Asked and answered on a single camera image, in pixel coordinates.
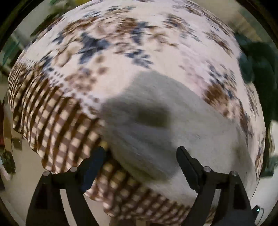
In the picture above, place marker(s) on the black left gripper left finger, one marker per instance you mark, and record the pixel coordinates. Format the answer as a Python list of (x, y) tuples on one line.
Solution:
[(46, 207)]

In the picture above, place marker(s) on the grey fluffy fleece pants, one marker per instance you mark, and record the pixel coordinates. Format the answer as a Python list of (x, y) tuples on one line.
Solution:
[(153, 116)]

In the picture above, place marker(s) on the black device with green light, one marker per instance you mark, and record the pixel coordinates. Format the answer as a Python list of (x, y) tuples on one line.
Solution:
[(258, 213)]

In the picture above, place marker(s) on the dark green fleece garment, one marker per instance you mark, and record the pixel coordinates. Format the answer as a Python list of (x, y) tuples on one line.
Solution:
[(258, 65)]

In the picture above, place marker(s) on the floral and checked bed blanket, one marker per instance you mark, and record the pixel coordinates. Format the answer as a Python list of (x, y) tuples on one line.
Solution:
[(92, 53)]

